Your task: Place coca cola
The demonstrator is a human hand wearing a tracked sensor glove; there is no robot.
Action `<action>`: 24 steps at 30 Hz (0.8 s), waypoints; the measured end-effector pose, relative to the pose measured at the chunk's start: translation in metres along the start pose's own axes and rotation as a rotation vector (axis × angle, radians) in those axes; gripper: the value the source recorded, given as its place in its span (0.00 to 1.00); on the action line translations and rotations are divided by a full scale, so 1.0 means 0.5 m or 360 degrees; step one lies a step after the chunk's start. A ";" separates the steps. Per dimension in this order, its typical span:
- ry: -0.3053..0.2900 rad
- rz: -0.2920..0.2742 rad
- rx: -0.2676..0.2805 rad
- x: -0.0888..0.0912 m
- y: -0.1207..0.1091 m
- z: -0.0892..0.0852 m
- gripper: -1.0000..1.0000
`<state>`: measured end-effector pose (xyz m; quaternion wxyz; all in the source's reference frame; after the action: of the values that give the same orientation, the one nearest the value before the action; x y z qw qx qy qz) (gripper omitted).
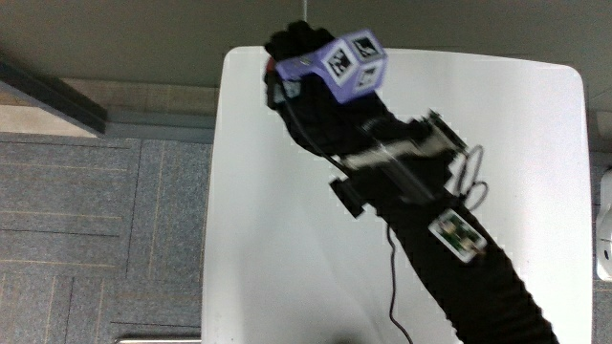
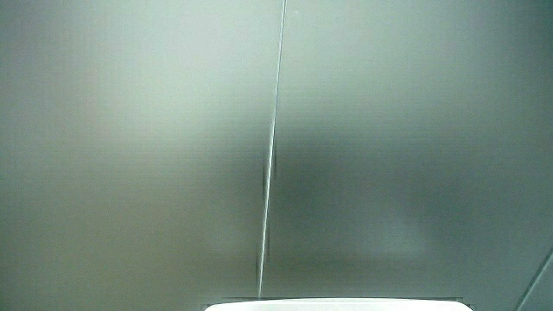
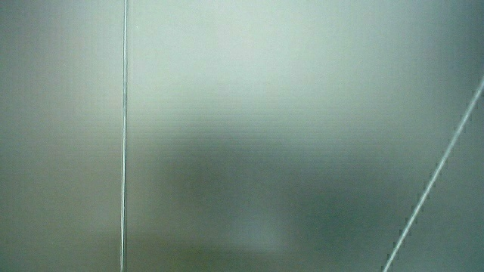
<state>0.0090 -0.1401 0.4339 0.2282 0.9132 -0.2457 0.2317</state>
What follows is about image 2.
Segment white plastic tray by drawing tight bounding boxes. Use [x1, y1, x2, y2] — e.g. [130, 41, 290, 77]
[202, 297, 474, 311]

